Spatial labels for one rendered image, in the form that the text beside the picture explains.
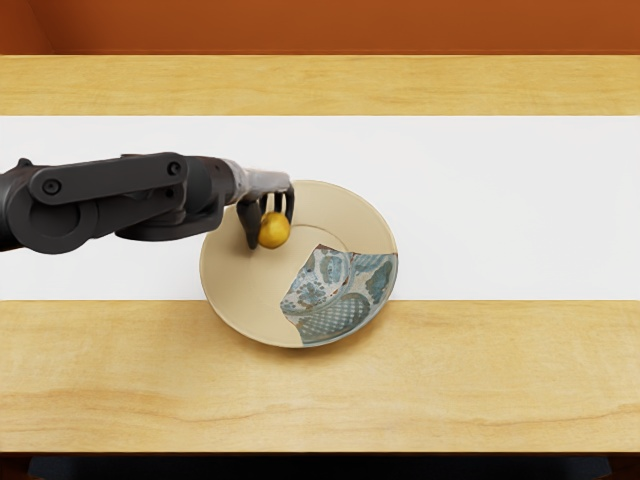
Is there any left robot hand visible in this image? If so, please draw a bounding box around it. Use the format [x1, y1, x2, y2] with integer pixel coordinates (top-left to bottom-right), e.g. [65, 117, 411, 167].
[230, 162, 296, 251]

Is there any yellow round fruit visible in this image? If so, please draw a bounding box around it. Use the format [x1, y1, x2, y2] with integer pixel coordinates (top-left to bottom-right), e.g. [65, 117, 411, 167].
[257, 210, 292, 249]

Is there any beige plate with blue pattern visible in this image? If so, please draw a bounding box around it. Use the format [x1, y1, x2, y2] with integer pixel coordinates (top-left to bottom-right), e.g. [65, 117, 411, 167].
[198, 179, 400, 350]

